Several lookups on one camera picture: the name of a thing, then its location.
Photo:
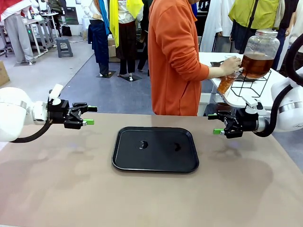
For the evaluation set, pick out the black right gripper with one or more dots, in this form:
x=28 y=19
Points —
x=247 y=121

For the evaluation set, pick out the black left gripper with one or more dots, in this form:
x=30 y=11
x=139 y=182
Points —
x=58 y=112

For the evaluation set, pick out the clear plastic iced cup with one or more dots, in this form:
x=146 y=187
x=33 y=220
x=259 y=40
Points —
x=223 y=85
x=228 y=56

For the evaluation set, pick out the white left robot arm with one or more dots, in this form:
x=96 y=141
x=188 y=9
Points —
x=11 y=111

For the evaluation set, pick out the person's right forearm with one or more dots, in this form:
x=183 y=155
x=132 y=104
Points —
x=208 y=72

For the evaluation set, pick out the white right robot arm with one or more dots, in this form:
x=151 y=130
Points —
x=291 y=113

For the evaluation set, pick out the glass drink dispenser jar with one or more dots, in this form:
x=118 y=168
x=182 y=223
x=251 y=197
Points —
x=258 y=63

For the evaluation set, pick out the person's right hand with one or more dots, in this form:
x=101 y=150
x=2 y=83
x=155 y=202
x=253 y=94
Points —
x=230 y=65

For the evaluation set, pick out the white side table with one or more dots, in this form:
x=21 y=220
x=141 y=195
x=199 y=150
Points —
x=208 y=58

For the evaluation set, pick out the grey step stool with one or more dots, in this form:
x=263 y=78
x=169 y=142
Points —
x=64 y=46

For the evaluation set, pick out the black plastic tray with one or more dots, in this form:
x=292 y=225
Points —
x=156 y=160

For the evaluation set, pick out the mannequin with blue garment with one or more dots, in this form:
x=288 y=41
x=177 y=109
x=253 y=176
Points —
x=100 y=35

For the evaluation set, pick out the person in orange sweater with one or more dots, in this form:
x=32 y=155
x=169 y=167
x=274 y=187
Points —
x=170 y=59

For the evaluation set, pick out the mannequin with yellow scarf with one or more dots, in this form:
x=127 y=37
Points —
x=125 y=35

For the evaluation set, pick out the black bag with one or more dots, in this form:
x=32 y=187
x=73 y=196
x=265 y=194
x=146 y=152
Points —
x=66 y=30

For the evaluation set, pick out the large cardboard box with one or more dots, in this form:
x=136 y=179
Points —
x=3 y=73

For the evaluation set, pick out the white hanging garment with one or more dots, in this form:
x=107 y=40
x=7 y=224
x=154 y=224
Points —
x=213 y=23

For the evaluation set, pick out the black board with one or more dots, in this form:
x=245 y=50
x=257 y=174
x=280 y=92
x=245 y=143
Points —
x=71 y=15

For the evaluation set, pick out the grey desk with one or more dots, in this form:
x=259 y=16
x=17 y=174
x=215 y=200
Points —
x=40 y=23

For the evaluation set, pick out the figure in grey trousers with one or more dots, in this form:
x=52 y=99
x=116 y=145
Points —
x=19 y=35

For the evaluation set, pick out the yellow-green jacket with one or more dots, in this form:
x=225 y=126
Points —
x=262 y=14

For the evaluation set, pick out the mannequin in dark clothes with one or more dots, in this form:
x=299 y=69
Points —
x=287 y=23

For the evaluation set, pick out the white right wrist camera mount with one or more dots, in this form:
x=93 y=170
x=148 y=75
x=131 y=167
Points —
x=253 y=105

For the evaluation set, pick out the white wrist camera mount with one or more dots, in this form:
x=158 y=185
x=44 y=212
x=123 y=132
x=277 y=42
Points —
x=253 y=105
x=56 y=93

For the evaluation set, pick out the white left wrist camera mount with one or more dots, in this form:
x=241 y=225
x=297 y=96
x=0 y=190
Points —
x=56 y=93

